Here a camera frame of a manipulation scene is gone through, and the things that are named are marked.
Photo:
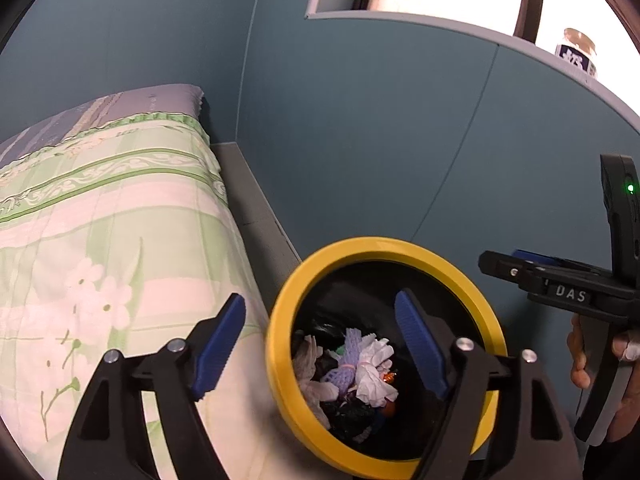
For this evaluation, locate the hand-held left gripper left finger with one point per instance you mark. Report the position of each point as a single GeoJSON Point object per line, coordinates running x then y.
{"type": "Point", "coordinates": [220, 345]}

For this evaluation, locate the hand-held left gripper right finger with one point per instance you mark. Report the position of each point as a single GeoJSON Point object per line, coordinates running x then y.
{"type": "Point", "coordinates": [420, 345]}

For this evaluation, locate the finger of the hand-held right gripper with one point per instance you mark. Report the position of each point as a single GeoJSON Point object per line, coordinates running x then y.
{"type": "Point", "coordinates": [505, 270]}
{"type": "Point", "coordinates": [535, 257]}

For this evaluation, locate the small orange wrapper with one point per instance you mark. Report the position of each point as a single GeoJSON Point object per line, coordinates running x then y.
{"type": "Point", "coordinates": [388, 376]}

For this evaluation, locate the large purple foam net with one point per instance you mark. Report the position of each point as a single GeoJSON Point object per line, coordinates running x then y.
{"type": "Point", "coordinates": [357, 347]}

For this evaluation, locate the green snack packet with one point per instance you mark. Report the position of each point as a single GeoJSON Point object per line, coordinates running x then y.
{"type": "Point", "coordinates": [340, 350]}

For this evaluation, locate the pink cloth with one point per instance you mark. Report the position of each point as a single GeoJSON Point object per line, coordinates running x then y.
{"type": "Point", "coordinates": [305, 365]}

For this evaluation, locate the black plastic bag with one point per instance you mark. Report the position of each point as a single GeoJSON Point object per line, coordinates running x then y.
{"type": "Point", "coordinates": [350, 415]}

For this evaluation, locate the yellow rimmed black bin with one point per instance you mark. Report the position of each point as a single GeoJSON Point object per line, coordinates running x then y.
{"type": "Point", "coordinates": [320, 265]}

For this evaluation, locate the person's right hand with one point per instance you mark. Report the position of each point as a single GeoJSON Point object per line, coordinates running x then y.
{"type": "Point", "coordinates": [580, 360]}

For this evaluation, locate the green floral blanket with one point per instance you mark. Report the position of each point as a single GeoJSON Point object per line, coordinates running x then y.
{"type": "Point", "coordinates": [125, 235]}

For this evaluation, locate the glass jar with blue label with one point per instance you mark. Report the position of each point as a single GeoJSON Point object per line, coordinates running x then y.
{"type": "Point", "coordinates": [575, 57]}

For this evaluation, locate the dark framed window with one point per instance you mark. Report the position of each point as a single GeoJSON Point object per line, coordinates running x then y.
{"type": "Point", "coordinates": [530, 0]}

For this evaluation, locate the grey bed frame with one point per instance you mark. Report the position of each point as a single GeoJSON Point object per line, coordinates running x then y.
{"type": "Point", "coordinates": [250, 200]}

